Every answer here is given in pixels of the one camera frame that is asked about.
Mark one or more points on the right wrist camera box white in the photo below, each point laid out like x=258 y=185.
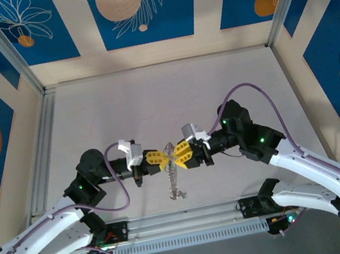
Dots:
x=190 y=131

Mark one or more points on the pale table cloth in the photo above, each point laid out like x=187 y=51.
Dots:
x=153 y=103

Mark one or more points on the long aluminium frame rail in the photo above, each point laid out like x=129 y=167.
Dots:
x=185 y=220

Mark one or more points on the aluminium side frame rail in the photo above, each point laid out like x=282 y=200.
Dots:
x=44 y=138

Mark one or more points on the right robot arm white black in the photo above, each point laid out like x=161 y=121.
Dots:
x=313 y=165

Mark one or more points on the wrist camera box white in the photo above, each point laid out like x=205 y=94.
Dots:
x=190 y=131
x=133 y=152

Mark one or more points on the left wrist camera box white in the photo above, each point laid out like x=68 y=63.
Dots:
x=133 y=152

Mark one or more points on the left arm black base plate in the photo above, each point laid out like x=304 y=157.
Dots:
x=119 y=231

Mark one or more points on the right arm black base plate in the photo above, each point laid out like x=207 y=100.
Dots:
x=248 y=206

